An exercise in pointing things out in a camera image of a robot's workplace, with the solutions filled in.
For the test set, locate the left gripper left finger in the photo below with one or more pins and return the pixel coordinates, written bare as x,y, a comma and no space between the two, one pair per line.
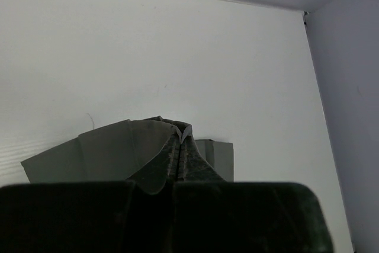
129,208

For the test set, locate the grey pleated skirt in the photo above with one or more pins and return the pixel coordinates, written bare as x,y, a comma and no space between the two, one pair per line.
152,152

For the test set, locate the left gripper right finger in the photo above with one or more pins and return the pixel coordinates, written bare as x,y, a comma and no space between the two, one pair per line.
213,215

